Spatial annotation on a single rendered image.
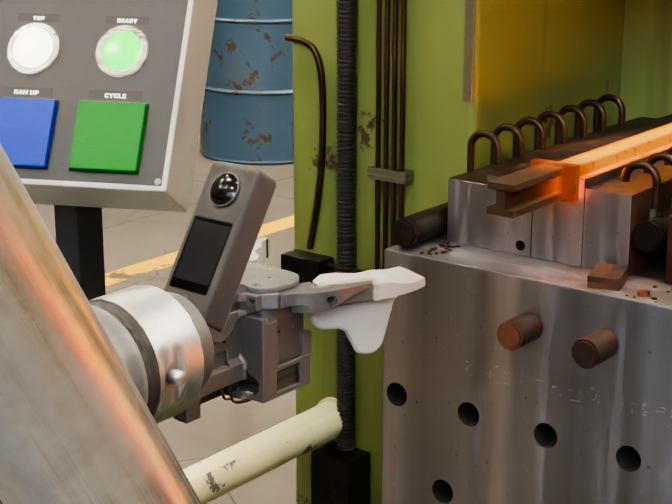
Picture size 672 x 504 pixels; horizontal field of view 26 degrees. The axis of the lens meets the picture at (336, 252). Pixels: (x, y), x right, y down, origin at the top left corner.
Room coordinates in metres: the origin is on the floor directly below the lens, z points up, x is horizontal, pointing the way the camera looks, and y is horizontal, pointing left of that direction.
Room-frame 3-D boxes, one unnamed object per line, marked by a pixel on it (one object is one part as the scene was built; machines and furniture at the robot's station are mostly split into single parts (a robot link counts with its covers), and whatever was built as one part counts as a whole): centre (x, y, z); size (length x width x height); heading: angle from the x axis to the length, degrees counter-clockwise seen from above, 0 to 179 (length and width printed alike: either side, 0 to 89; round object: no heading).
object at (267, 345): (0.96, 0.08, 0.97); 0.12 x 0.08 x 0.09; 142
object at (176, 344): (0.90, 0.13, 0.98); 0.10 x 0.05 x 0.09; 52
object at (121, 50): (1.52, 0.22, 1.09); 0.05 x 0.03 x 0.04; 52
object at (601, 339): (1.22, -0.23, 0.87); 0.04 x 0.03 x 0.03; 142
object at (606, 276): (1.27, -0.25, 0.92); 0.04 x 0.03 x 0.01; 159
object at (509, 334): (1.26, -0.17, 0.87); 0.04 x 0.03 x 0.03; 142
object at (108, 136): (1.48, 0.23, 1.01); 0.07 x 0.05 x 0.07; 77
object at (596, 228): (1.51, -0.32, 0.96); 0.42 x 0.20 x 0.09; 142
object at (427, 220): (1.53, -0.19, 0.93); 0.40 x 0.03 x 0.03; 142
